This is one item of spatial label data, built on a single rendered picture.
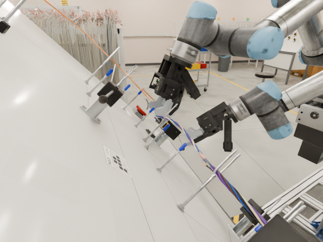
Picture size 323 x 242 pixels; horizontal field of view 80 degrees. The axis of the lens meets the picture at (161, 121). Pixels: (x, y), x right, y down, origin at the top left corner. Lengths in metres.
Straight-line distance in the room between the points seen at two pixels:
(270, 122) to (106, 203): 0.60
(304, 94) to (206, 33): 0.43
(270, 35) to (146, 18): 8.33
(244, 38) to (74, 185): 0.50
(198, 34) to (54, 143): 0.46
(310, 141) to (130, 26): 8.10
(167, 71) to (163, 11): 8.34
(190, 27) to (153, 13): 8.27
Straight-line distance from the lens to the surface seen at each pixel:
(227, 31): 0.62
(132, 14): 8.75
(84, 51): 1.29
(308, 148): 1.19
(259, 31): 0.55
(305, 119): 1.12
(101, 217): 0.19
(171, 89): 0.57
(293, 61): 6.60
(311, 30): 1.07
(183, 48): 0.57
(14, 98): 0.26
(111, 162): 0.28
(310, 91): 0.84
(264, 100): 0.69
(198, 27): 0.57
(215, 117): 0.71
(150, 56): 8.86
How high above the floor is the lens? 1.43
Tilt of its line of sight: 25 degrees down
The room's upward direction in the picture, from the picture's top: straight up
